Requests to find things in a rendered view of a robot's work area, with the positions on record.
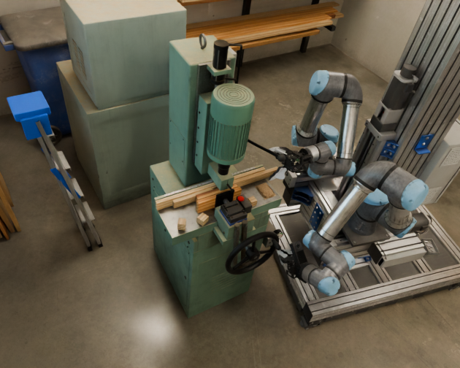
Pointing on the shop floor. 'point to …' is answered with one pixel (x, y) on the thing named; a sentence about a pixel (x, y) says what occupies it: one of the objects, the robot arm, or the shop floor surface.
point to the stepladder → (23, 109)
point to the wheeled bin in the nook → (40, 57)
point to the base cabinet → (198, 269)
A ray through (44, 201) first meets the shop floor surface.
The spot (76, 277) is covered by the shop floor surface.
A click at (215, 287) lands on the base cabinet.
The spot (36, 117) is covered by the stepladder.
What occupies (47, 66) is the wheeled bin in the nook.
